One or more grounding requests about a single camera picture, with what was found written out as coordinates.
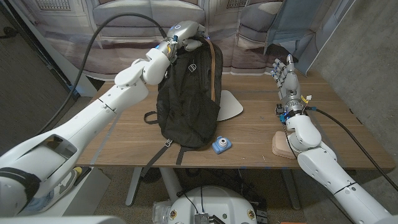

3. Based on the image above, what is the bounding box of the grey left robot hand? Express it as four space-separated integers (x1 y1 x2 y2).
166 20 208 52

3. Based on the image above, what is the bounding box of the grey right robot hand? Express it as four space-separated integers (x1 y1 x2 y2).
269 54 307 114

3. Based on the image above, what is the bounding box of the black backpack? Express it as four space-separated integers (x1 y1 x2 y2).
140 36 224 179

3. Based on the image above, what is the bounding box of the white square paper plate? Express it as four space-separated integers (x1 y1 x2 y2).
216 90 244 122

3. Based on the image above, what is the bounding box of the beige wooden block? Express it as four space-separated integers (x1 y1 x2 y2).
272 131 298 160

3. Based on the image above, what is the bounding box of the printed sofa room backdrop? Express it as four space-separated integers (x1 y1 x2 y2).
18 0 355 81

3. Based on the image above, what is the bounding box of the dark table leg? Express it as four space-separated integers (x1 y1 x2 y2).
280 169 302 211

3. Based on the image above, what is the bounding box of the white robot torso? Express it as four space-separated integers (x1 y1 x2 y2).
167 185 258 224

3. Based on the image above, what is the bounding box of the black round fan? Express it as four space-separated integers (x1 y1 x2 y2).
139 167 162 184

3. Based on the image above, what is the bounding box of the white table leg column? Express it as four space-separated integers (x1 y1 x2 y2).
159 167 183 202

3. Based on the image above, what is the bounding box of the grey table leg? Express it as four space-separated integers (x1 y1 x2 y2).
125 167 143 207

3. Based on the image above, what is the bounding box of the clear plastic bag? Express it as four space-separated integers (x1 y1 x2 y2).
152 200 174 224

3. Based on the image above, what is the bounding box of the white grey sneaker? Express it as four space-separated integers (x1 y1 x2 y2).
55 167 83 202

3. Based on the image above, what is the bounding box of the blue jeans leg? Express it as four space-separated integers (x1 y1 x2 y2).
21 192 55 215

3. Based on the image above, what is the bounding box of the white backdrop frame pole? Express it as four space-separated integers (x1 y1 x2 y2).
305 0 357 77
7 0 98 97

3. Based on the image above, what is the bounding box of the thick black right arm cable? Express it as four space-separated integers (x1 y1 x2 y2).
306 105 398 192

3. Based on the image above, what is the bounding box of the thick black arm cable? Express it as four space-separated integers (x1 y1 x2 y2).
34 12 170 136
306 105 398 192

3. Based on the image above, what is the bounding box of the blue toy camera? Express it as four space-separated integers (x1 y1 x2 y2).
211 136 233 155

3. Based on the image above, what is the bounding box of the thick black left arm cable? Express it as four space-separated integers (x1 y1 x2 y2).
34 12 170 136

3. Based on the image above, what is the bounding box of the black door handle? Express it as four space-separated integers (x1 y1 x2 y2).
0 26 19 40

